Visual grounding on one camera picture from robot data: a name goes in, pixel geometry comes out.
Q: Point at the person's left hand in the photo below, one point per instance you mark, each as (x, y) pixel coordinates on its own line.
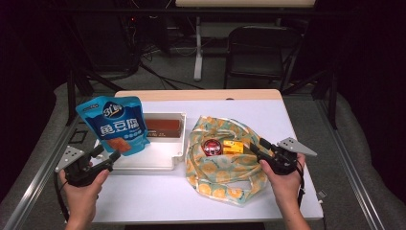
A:
(81, 198)

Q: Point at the blue snack pouch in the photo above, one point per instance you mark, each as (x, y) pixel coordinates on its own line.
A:
(116, 124)

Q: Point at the dark computer tower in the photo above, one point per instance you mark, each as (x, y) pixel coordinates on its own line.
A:
(105, 44)

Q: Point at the person's right hand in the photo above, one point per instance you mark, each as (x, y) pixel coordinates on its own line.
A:
(285, 188)

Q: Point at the yellow drink carton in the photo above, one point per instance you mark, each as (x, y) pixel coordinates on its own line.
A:
(233, 147)

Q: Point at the beige desk with white leg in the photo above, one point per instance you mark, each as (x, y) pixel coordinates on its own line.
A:
(198, 48)

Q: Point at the black metal stand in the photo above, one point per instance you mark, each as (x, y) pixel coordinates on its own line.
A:
(72, 96)
(332, 96)

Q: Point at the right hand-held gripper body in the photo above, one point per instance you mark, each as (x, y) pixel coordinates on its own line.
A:
(282, 159)

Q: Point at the brown drink carton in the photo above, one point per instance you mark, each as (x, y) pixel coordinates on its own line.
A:
(162, 128)

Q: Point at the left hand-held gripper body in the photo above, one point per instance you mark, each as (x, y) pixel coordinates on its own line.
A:
(78, 169)

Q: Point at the black folding chair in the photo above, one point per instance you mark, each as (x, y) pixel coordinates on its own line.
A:
(258, 64)

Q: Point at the red can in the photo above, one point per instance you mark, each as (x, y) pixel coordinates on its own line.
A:
(212, 147)

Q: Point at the white table mat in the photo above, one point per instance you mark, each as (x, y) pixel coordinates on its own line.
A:
(159, 198)

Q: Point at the grey tape piece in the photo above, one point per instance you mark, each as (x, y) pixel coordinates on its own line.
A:
(322, 194)

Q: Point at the aluminium rail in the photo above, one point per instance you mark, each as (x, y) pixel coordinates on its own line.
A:
(351, 166)
(41, 179)

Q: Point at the orange-print cloth bag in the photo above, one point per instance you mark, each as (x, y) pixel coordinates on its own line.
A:
(223, 172)

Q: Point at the white plastic box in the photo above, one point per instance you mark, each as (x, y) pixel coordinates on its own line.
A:
(162, 150)

